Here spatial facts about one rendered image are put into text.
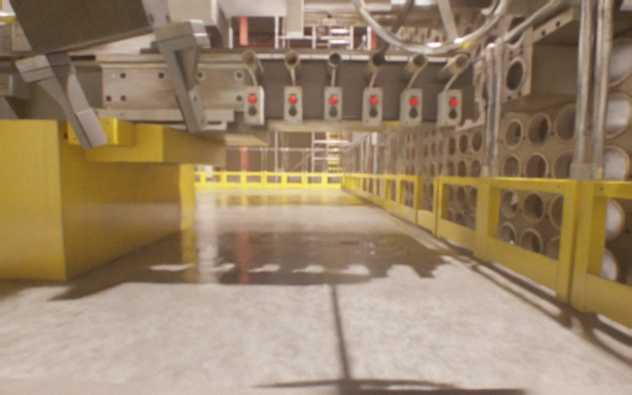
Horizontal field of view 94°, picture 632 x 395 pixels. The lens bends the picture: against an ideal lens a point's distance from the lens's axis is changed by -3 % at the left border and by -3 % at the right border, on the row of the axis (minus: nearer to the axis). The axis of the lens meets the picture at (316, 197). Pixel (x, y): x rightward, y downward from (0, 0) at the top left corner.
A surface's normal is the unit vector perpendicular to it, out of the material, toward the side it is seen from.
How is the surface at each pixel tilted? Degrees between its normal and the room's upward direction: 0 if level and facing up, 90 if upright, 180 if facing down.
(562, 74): 90
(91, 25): 113
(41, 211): 90
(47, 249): 90
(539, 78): 90
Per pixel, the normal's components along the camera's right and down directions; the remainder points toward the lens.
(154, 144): 0.00, 0.08
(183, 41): -0.07, 0.47
